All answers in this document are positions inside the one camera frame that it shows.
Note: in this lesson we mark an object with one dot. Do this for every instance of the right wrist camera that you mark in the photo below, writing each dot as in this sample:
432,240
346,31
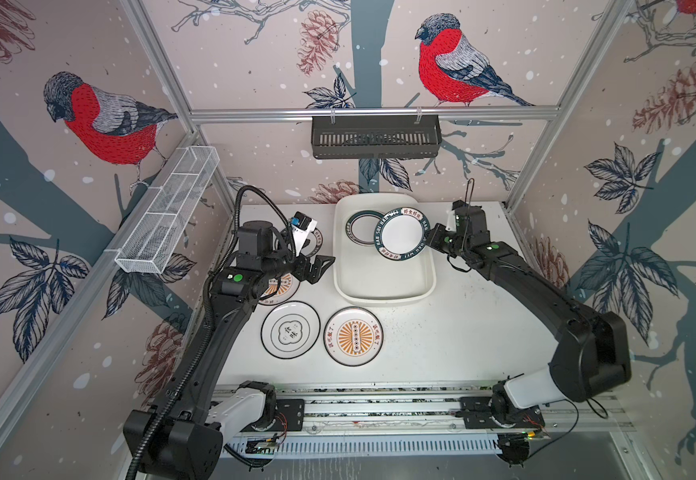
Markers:
460,215

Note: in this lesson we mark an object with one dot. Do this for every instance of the black wire wall shelf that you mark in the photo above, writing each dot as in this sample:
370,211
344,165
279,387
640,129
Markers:
376,137

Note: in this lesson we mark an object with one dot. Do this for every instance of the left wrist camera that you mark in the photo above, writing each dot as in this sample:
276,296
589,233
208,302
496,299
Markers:
301,225

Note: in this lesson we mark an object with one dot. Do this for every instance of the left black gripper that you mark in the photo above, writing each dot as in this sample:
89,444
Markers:
302,272

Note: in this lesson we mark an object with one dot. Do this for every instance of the green rim plate far left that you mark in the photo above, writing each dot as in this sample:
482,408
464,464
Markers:
313,243

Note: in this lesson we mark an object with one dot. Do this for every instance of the white clover plate black rim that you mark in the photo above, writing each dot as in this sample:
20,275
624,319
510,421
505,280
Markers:
290,330

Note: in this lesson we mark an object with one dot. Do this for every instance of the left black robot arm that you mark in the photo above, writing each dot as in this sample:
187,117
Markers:
175,438

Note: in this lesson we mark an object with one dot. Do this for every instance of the orange sunburst plate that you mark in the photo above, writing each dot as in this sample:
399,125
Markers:
353,337
280,291

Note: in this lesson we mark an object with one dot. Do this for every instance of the green red rim plate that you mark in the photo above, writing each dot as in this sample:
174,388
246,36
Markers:
360,227

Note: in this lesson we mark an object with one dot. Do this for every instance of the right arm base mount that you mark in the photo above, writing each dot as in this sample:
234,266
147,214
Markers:
482,412

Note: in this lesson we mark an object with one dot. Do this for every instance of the orange sunburst plate centre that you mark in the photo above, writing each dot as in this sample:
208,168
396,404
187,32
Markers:
353,337

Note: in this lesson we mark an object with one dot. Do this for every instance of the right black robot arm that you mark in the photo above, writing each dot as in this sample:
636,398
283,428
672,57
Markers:
592,353

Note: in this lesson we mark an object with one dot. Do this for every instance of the green rim hao wei plate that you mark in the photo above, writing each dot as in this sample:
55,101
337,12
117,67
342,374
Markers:
400,234

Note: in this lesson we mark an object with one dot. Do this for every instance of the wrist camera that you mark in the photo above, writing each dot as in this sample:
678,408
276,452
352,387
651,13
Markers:
301,225
460,215

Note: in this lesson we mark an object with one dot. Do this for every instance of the aluminium mounting rail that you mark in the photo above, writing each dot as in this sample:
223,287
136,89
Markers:
364,409

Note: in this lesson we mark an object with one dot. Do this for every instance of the white plastic bin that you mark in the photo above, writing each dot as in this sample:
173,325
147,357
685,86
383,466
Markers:
365,278

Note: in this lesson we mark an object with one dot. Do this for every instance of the white mesh wall basket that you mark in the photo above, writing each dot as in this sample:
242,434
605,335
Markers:
157,233

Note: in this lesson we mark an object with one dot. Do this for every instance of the orange sunburst plate left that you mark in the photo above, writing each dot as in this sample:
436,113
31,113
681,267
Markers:
280,291

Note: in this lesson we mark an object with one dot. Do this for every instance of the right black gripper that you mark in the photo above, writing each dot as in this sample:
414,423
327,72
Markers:
435,240

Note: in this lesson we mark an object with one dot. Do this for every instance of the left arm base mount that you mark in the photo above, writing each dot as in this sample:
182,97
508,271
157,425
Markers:
287,415

